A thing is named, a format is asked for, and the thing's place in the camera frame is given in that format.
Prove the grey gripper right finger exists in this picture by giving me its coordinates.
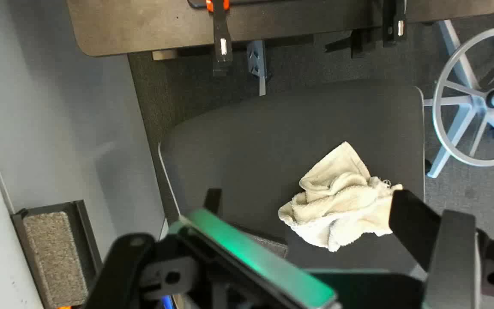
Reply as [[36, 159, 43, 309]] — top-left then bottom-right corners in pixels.
[[390, 188, 484, 309]]

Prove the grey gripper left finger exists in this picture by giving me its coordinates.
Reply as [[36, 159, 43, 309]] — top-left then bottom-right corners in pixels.
[[168, 207, 340, 309]]

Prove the crumpled cream cloth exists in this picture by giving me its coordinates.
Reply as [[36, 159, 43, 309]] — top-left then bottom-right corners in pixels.
[[276, 141, 405, 255]]

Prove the dark grey office chair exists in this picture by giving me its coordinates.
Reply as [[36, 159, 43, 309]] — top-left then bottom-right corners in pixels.
[[158, 80, 429, 277]]

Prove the black marker tray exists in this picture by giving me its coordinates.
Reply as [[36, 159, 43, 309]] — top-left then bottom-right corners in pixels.
[[9, 200, 107, 309]]

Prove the orange black clamp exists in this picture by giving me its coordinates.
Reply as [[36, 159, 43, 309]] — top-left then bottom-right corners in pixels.
[[187, 0, 235, 76]]

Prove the pale stool base with ring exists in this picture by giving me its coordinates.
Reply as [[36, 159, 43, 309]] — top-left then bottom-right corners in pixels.
[[422, 19, 494, 181]]

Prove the grey metal bracket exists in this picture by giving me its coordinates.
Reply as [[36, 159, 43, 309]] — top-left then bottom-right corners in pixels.
[[246, 40, 273, 98]]

